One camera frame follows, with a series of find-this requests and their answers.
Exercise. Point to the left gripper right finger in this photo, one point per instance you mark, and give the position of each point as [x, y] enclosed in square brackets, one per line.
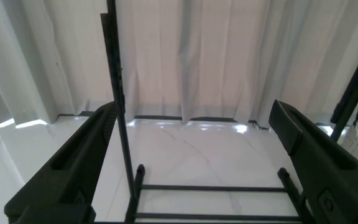
[331, 174]

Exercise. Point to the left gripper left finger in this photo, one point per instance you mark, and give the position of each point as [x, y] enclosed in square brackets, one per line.
[64, 186]

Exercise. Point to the black clothes rack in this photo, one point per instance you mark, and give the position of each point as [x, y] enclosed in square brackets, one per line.
[116, 62]

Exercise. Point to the white curtain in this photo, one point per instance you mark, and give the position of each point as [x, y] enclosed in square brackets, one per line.
[213, 62]

